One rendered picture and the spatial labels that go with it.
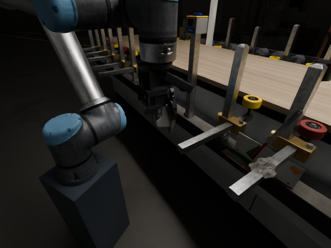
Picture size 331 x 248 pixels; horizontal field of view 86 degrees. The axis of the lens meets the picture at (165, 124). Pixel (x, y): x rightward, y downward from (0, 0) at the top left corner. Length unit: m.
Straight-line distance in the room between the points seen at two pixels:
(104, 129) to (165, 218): 0.85
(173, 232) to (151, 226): 0.16
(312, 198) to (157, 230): 0.93
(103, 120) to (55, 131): 0.19
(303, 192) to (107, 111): 0.83
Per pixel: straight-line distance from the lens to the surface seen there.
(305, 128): 0.77
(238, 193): 0.51
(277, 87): 1.11
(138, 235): 1.38
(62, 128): 0.78
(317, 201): 0.83
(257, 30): 2.00
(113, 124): 0.84
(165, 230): 1.38
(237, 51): 0.76
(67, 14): 0.43
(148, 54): 0.43
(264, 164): 0.59
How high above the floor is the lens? 1.25
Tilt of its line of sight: 33 degrees down
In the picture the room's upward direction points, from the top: straight up
